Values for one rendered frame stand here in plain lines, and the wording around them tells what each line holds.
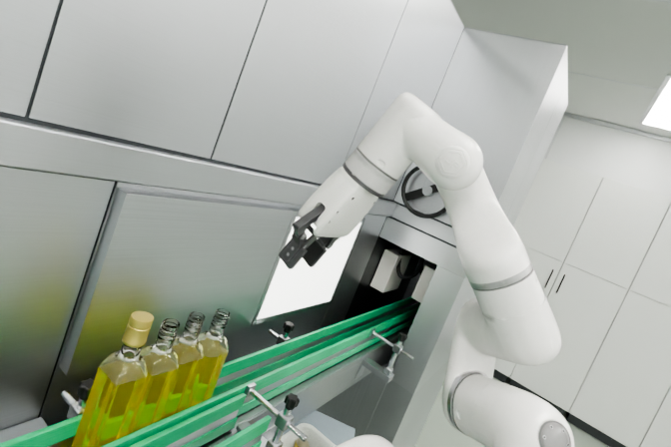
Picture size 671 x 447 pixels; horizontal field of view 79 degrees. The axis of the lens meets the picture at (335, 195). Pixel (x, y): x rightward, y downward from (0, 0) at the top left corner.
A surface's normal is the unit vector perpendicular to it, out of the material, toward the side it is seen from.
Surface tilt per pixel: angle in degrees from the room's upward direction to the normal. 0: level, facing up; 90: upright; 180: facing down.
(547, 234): 90
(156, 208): 90
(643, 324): 90
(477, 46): 90
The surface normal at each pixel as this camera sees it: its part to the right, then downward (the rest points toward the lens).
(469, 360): 0.20, -0.20
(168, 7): 0.79, 0.36
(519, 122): -0.50, -0.10
